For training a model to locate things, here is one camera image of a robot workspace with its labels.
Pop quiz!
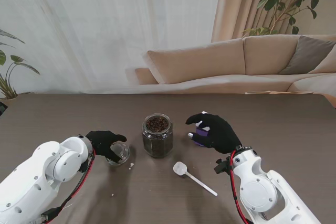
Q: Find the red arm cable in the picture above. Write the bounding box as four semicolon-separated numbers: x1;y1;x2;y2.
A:
47;147;97;217
228;150;253;224

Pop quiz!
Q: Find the white sheer curtain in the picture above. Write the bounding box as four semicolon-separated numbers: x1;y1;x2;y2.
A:
0;0;224;95

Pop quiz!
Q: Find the white plastic spoon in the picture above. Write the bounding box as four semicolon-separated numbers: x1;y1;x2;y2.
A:
172;161;218;197

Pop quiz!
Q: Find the beige curtain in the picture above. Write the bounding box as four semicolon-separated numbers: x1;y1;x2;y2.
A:
211;0;336;42

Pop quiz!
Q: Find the red left arm cable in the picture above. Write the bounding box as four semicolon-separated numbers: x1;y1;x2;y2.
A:
47;147;97;217

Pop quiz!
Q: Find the tall leafy green plant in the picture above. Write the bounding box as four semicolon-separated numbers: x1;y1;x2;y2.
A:
243;0;336;37

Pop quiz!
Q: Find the glass jar of coffee beans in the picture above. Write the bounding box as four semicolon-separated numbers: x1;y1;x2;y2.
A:
141;113;174;159

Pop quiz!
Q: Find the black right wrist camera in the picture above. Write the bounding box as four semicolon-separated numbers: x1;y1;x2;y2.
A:
214;158;232;175

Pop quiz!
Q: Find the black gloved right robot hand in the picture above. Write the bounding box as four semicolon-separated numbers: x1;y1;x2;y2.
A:
185;113;242;154

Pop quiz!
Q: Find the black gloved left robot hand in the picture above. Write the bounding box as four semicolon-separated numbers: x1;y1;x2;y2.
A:
85;130;128;163

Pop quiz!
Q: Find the tan plant pot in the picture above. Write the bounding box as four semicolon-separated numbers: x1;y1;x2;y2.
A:
0;97;18;106

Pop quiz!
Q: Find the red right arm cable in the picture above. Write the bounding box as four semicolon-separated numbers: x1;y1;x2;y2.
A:
228;150;253;224

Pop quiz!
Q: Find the grey sofa cushion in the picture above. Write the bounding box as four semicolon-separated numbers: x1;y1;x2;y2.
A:
278;35;336;75

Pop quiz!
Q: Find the purple square coffee jar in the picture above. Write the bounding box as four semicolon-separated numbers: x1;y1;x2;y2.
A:
194;126;212;148

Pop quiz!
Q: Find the beige sofa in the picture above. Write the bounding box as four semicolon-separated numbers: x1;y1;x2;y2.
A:
135;34;336;101

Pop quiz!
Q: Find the beige sofa cushion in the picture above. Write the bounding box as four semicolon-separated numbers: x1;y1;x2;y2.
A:
308;50;336;74

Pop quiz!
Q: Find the clear glass jar lid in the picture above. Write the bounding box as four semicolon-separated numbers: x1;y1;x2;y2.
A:
104;141;131;166

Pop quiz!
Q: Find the broad leaf green plant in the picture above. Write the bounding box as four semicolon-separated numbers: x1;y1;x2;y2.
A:
0;29;41;100

